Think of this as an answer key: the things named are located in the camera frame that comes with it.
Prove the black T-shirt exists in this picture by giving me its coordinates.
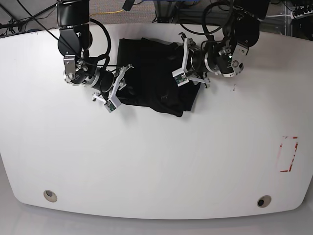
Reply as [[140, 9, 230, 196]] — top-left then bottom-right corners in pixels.
[[116, 38, 200, 117]]

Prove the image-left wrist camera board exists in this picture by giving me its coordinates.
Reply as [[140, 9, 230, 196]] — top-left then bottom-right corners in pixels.
[[104, 97, 121, 113]]

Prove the black tripod leg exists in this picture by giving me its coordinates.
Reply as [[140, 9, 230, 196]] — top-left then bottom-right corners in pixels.
[[0, 4, 20, 24]]

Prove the table cable grommet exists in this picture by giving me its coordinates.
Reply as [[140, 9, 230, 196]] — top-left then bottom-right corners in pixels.
[[44, 190, 57, 203], [257, 195, 272, 208]]

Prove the grey metal stand base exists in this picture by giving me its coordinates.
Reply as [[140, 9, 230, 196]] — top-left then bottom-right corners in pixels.
[[155, 0, 196, 24]]

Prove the yellow cable on floor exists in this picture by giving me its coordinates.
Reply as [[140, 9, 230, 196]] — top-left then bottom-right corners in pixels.
[[90, 8, 125, 17]]

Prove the red tape rectangle marking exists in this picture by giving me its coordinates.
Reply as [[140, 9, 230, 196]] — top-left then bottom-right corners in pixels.
[[277, 136, 299, 173]]

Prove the right table cable grommet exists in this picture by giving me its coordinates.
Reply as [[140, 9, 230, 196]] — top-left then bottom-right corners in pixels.
[[257, 195, 272, 208]]

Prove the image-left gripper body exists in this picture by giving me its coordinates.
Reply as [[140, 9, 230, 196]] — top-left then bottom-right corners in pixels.
[[63, 55, 114, 93]]

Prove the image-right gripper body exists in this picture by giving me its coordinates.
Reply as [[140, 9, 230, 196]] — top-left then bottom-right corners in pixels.
[[189, 40, 245, 77]]

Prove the left table cable grommet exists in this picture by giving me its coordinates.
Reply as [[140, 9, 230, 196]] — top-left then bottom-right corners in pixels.
[[44, 190, 57, 203]]

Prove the white power strip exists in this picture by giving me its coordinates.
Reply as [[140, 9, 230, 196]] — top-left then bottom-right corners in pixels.
[[291, 6, 313, 19]]

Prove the white cable on floor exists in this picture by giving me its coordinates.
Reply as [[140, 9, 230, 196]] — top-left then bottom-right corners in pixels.
[[265, 13, 293, 19]]

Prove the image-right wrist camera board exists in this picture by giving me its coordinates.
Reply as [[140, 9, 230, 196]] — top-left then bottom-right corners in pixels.
[[172, 68, 189, 87]]

